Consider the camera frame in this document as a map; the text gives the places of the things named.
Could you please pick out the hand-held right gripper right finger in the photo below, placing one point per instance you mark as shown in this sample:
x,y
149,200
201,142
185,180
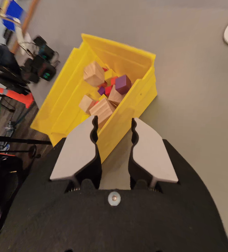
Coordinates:
x,y
153,155

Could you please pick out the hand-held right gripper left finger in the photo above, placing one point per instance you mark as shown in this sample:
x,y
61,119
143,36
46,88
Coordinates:
x,y
76,153

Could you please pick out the pile of wooden cubes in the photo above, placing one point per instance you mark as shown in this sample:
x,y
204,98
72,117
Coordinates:
x,y
94,73

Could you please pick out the yellow plastic box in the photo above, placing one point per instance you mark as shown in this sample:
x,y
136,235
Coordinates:
x,y
125,59

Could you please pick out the black tripod stand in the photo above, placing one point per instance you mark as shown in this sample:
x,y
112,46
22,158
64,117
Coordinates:
x,y
21,141

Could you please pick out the black office chair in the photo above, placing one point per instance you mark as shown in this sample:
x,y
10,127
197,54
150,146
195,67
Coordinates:
x,y
3,181

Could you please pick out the orange traffic cone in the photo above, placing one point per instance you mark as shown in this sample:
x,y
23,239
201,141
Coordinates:
x,y
17,95

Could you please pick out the black battery charger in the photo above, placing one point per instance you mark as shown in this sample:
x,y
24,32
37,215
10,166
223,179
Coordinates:
x,y
45,63

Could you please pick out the wooden desk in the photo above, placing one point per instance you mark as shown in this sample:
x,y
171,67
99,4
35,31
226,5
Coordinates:
x,y
25,23

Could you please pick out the blue plastic bin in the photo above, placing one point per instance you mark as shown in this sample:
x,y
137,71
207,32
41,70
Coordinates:
x,y
12,13

